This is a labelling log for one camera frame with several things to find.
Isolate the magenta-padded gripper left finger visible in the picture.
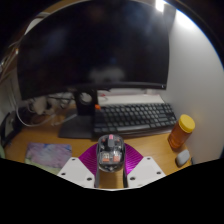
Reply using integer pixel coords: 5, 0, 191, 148
56, 143, 101, 189

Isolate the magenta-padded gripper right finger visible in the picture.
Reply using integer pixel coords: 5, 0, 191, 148
122, 143, 167, 188

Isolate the transparent computer mouse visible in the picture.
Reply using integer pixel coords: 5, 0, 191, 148
95, 133, 126, 174

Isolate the floral printed mouse pad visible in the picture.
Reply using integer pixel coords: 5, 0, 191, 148
24, 142, 73, 175

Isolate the small grey earbuds case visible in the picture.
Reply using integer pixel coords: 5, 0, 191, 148
175, 149, 192, 168

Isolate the orange jar with yellow lid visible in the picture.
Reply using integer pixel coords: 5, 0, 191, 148
167, 113, 196, 150

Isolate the dark grey keyboard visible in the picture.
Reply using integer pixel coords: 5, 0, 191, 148
92, 102, 178, 136

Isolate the grey mini computer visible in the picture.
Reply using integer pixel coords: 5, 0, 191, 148
0, 111, 19, 148

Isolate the black computer monitor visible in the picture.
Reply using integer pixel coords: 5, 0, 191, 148
16, 0, 171, 140

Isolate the white strip light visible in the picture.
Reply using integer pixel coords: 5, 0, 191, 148
154, 0, 166, 13

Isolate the white cable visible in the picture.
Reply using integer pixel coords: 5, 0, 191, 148
14, 99, 68, 128

